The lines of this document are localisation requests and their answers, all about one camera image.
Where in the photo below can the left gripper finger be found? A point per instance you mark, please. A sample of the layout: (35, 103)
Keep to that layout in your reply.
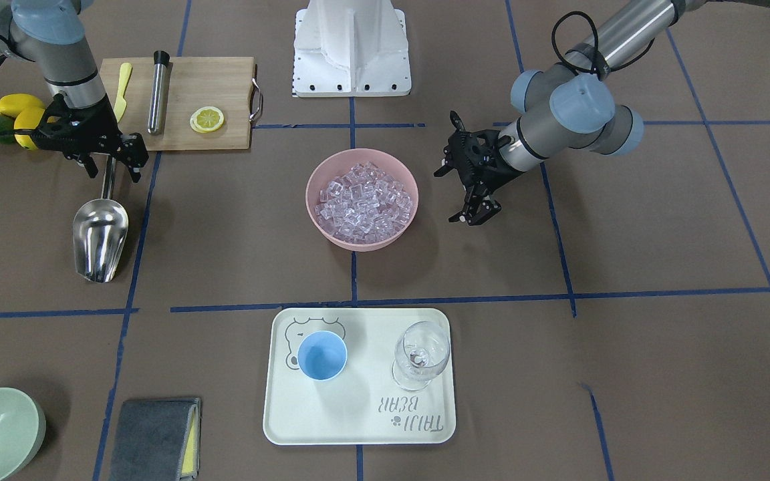
(488, 208)
(472, 211)

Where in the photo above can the pink bowl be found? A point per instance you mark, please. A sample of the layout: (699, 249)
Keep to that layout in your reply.
(338, 163)

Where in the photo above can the bamboo cutting board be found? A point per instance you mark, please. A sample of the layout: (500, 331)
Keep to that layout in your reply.
(194, 82)

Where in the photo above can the pile of clear ice cubes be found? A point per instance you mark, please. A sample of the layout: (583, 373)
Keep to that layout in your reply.
(363, 206)

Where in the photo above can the steel ice scoop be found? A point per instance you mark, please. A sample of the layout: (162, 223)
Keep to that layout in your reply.
(99, 232)

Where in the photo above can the yellow plastic knife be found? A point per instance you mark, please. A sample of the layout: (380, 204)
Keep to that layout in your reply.
(124, 75)

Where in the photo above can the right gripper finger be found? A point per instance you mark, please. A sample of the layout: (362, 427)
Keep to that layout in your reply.
(87, 162)
(136, 157)

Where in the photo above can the white bear tray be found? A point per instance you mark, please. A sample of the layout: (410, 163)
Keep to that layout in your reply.
(362, 404)

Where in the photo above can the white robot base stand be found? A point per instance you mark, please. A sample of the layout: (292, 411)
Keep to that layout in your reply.
(350, 49)

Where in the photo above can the light blue cup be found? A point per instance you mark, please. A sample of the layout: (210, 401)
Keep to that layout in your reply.
(322, 355)

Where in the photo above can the steel muddler black cap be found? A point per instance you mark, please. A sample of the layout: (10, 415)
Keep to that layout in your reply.
(160, 86)

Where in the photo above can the lemon slice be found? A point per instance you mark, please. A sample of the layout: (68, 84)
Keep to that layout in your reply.
(208, 119)

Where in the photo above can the yellow lemon upper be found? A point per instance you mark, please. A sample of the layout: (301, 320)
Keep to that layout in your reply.
(12, 105)

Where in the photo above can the yellow lemon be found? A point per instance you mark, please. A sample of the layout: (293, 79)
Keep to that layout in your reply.
(29, 119)
(12, 105)

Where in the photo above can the clear wine glass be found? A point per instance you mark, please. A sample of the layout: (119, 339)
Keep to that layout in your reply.
(421, 354)

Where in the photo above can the yellow lemon lower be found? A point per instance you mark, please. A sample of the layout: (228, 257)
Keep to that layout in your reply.
(29, 119)

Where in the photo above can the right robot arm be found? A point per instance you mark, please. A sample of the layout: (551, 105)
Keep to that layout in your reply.
(50, 34)

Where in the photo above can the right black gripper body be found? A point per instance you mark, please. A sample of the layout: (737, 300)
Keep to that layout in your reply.
(95, 138)

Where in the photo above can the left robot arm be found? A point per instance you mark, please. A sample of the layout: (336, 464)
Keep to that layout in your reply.
(566, 106)

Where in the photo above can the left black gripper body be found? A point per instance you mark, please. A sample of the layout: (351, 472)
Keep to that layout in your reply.
(490, 172)

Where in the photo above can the grey yellow cloth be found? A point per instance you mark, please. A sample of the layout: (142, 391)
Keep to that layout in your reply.
(157, 439)

